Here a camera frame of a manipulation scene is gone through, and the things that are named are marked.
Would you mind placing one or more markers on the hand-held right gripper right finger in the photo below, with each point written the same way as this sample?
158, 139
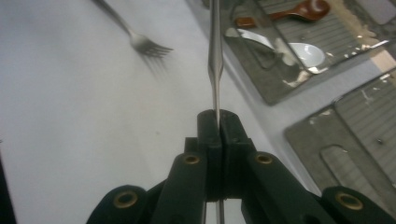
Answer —
233, 149

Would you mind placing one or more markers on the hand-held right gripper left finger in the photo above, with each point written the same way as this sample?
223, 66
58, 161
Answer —
211, 149

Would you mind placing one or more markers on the transparent grey plastic bin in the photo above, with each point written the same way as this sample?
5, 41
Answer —
311, 133
267, 84

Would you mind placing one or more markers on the silver metal table knife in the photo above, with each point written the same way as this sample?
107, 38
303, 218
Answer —
215, 46

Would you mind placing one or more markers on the white ceramic spoon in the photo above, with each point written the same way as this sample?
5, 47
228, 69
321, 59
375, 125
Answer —
306, 53

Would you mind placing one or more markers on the brown wooden spoon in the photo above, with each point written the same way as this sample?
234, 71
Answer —
311, 9

